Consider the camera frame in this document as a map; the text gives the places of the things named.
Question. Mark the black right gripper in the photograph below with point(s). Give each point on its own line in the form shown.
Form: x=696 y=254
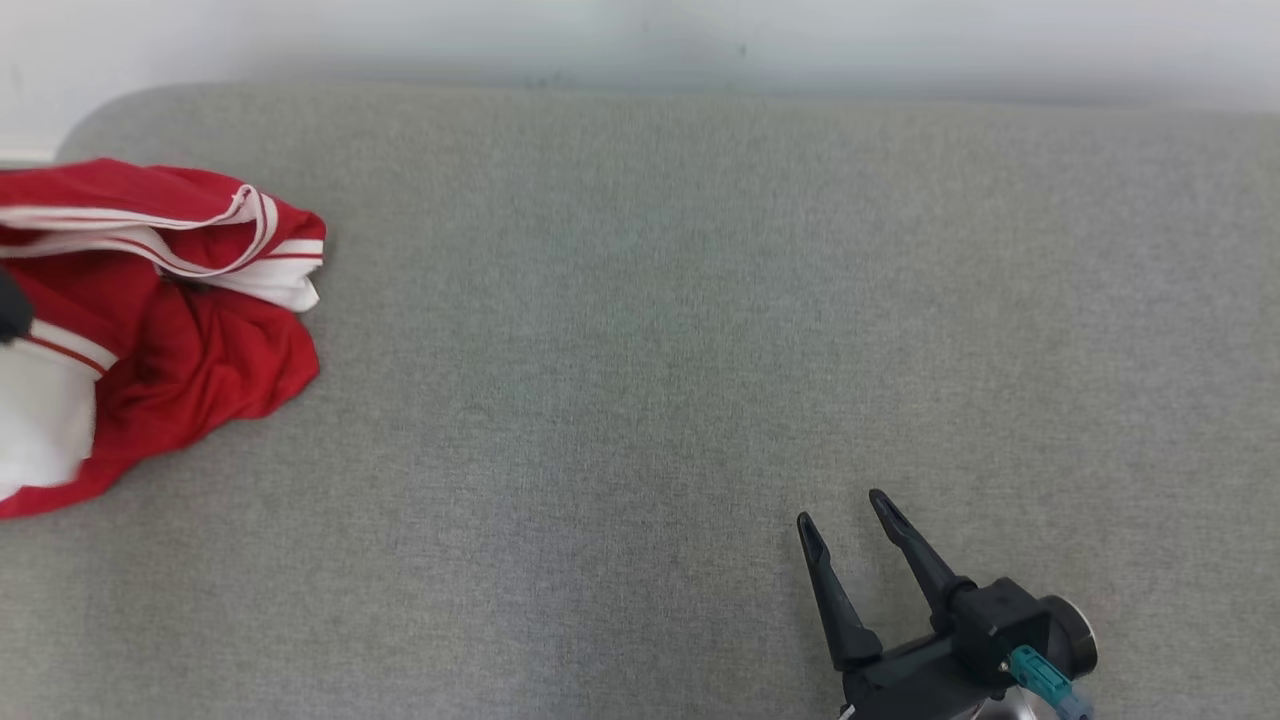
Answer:
x=910 y=685

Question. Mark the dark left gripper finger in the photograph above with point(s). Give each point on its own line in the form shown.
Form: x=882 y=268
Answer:
x=12 y=305

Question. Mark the red basketball jersey white sleeves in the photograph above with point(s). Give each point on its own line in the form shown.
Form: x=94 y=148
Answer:
x=200 y=350

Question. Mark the grey fabric sofa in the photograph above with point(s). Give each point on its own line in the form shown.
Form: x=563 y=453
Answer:
x=700 y=350

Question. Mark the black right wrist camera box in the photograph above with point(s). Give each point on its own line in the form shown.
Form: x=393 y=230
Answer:
x=1000 y=625

